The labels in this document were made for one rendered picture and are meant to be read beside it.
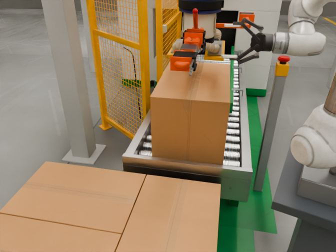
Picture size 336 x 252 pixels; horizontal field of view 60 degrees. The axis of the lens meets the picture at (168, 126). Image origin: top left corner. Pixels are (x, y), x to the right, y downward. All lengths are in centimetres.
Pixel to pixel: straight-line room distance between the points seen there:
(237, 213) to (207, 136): 81
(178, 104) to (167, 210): 51
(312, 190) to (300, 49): 58
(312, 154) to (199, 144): 69
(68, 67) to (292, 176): 171
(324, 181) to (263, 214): 104
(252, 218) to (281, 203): 97
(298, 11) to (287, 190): 75
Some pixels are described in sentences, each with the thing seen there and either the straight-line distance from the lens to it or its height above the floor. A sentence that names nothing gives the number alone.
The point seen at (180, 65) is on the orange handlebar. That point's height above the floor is 124.
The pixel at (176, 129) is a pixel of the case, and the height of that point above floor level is 77.
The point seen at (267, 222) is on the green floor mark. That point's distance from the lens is 219.
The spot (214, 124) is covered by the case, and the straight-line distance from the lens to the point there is 150.
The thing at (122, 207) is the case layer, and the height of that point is 54.
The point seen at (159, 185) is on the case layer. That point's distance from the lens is 153.
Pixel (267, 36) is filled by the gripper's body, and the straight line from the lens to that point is 137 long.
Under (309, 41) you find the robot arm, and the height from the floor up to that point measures 125.
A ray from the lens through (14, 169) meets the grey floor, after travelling 282.
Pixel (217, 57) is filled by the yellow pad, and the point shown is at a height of 113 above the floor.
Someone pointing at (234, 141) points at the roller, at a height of 53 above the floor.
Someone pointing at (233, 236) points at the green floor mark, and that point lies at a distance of 205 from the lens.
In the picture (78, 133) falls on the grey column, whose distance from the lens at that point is 257.
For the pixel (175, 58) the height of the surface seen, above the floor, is 126.
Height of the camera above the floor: 156
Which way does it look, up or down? 30 degrees down
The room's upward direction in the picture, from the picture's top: straight up
